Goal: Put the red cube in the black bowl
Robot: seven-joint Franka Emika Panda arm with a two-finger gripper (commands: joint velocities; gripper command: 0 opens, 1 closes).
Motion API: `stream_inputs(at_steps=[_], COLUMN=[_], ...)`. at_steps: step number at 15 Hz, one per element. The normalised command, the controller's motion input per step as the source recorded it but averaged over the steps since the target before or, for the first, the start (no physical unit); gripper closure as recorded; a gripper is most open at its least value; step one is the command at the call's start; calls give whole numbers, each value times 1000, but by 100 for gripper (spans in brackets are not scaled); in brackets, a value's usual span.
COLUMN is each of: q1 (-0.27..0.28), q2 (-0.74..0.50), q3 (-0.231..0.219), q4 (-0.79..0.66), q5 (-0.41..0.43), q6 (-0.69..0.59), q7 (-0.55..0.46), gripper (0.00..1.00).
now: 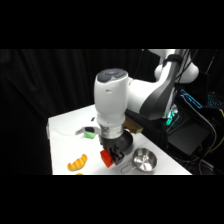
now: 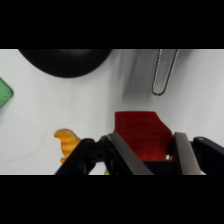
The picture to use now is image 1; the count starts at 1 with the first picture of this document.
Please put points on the orange toy croissant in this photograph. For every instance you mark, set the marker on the orange toy croissant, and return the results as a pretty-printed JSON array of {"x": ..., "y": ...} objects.
[{"x": 77, "y": 162}]

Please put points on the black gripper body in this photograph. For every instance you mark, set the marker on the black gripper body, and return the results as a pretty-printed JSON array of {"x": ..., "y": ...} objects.
[{"x": 113, "y": 144}]

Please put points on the device with blue light strip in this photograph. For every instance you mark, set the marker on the device with blue light strip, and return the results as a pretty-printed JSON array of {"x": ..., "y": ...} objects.
[{"x": 191, "y": 98}]

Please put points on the large green block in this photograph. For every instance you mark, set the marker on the large green block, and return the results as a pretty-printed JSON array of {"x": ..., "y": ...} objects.
[{"x": 89, "y": 135}]

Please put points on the tan wrist-mounted block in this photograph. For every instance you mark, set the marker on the tan wrist-mounted block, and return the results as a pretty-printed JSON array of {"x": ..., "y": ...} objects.
[{"x": 133, "y": 126}]

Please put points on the red cube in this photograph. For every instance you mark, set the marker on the red cube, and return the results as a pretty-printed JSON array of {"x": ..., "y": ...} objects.
[{"x": 106, "y": 158}]

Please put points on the small steel saucepan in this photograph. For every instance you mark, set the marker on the small steel saucepan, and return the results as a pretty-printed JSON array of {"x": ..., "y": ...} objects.
[{"x": 144, "y": 161}]

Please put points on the small yellow object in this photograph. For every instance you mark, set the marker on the small yellow object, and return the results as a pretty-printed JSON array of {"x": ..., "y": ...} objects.
[{"x": 79, "y": 173}]

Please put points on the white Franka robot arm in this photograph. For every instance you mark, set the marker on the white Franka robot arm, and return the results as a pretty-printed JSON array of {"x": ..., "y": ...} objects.
[{"x": 111, "y": 96}]

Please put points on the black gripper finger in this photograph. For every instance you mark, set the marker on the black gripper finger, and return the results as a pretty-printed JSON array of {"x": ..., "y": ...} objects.
[
  {"x": 118, "y": 157},
  {"x": 108, "y": 150}
]

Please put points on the black bowl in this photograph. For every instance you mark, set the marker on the black bowl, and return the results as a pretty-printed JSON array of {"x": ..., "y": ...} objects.
[{"x": 128, "y": 141}]

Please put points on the blue lit keyboard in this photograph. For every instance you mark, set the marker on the blue lit keyboard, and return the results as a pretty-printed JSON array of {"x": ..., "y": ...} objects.
[{"x": 215, "y": 101}]

